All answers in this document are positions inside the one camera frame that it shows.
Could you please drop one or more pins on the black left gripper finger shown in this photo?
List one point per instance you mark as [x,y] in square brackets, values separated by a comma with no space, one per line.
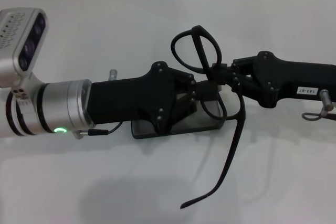
[207,86]
[207,96]

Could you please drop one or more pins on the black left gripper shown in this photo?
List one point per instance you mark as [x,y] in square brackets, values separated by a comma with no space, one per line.
[123,100]

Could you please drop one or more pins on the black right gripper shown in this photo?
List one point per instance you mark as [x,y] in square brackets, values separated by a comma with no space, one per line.
[288,77]

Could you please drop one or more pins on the black round-lens glasses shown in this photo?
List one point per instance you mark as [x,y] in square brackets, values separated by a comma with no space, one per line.
[200,48]

